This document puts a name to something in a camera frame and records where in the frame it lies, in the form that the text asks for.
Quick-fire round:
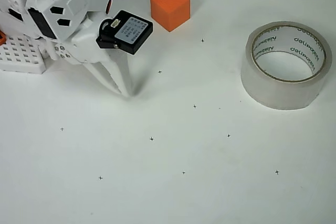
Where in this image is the clear packing tape roll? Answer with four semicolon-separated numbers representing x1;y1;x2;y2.
240;20;333;111

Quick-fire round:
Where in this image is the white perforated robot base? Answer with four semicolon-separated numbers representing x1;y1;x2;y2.
0;34;48;76

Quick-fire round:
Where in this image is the orange foam cube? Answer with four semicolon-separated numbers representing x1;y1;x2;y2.
150;0;191;33

